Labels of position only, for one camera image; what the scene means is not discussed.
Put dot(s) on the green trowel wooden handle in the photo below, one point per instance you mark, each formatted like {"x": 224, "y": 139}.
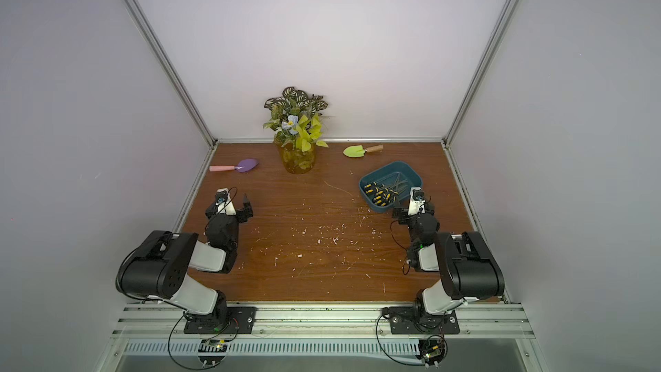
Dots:
{"x": 360, "y": 151}

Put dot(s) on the right controller board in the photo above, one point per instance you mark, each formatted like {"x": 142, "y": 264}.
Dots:
{"x": 433, "y": 350}

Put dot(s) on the purple trowel pink handle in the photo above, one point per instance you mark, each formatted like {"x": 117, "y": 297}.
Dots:
{"x": 243, "y": 166}

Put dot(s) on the aluminium front rail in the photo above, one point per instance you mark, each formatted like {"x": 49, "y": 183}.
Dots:
{"x": 354, "y": 320}

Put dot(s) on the left controller board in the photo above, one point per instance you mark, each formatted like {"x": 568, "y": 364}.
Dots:
{"x": 212, "y": 352}

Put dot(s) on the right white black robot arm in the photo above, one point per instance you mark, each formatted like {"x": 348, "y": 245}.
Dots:
{"x": 467, "y": 269}

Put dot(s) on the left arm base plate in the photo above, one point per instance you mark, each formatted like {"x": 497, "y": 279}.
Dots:
{"x": 231, "y": 320}

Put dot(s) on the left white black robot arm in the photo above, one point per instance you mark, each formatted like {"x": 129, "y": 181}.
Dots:
{"x": 158, "y": 269}

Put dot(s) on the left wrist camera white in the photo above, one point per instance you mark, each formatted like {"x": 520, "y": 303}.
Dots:
{"x": 224, "y": 201}

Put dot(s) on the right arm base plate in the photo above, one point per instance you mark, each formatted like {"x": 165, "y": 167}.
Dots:
{"x": 408, "y": 320}

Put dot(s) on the controller board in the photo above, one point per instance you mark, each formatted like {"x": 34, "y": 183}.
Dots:
{"x": 433, "y": 350}
{"x": 212, "y": 352}

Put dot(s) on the teal plastic storage box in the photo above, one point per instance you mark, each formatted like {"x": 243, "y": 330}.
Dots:
{"x": 389, "y": 185}

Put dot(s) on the amber vase with plants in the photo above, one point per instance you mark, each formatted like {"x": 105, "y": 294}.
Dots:
{"x": 296, "y": 120}

